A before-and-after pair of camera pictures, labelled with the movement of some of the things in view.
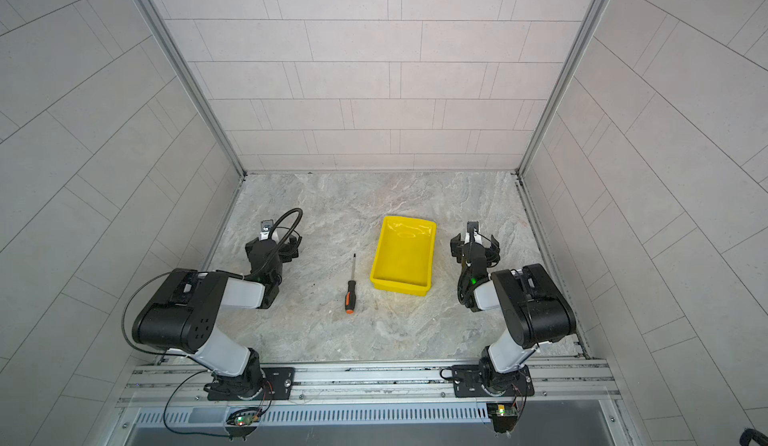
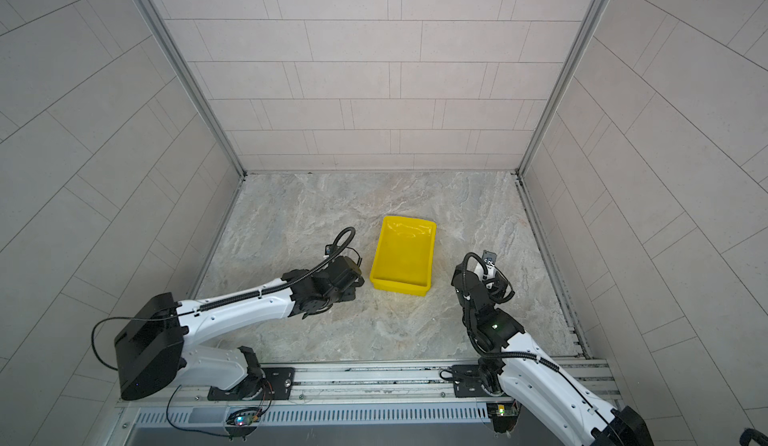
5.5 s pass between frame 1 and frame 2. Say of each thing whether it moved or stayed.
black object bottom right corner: stayed
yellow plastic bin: stayed
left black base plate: stayed
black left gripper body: moved
